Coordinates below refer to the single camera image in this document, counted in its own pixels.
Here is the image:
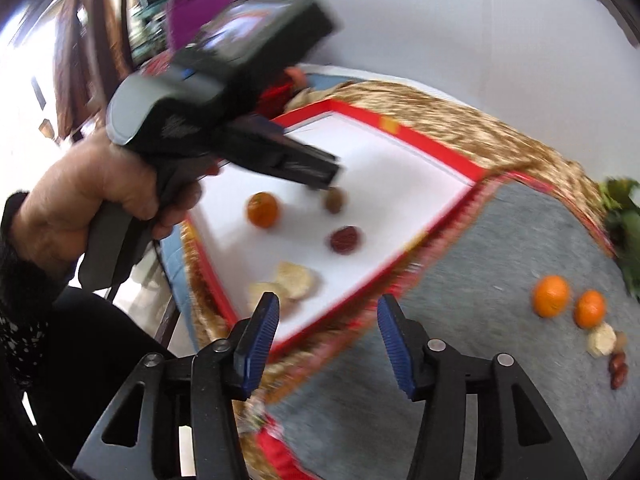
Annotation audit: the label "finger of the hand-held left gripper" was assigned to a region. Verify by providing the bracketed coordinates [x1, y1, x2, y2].
[219, 130, 337, 192]
[234, 115, 347, 177]

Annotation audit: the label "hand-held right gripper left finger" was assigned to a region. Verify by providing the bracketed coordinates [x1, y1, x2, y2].
[75, 291, 281, 480]

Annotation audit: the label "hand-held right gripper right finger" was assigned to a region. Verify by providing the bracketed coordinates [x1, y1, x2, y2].
[376, 294, 589, 480]

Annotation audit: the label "ginger piece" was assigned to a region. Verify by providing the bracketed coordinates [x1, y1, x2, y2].
[275, 261, 321, 302]
[586, 322, 617, 359]
[247, 281, 287, 319]

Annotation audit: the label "orange mandarin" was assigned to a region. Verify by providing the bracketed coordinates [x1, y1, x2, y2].
[246, 191, 280, 229]
[573, 289, 607, 330]
[531, 275, 571, 319]

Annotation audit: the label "white tray with red rim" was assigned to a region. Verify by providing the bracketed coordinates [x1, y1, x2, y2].
[187, 100, 493, 361]

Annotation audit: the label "person's left forearm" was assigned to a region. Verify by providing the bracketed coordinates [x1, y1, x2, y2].
[0, 190, 67, 392]

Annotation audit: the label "person's left hand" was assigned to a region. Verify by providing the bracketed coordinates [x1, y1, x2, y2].
[14, 130, 221, 264]

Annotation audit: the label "red box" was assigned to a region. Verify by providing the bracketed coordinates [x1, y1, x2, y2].
[257, 82, 297, 112]

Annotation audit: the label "purple cloth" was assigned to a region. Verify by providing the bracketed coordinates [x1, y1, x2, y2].
[167, 0, 262, 52]

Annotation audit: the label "brown wooden furniture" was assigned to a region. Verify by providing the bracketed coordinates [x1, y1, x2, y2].
[50, 0, 137, 142]

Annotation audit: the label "grey felt mat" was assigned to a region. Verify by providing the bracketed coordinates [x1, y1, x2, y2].
[270, 180, 640, 480]

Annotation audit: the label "person's black pants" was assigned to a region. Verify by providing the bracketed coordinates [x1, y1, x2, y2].
[27, 287, 201, 466]

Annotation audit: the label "gold velvet tablecloth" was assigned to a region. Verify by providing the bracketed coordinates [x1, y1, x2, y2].
[180, 80, 617, 480]

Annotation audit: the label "green bok choy bunch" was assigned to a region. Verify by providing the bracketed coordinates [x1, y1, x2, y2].
[597, 176, 640, 304]

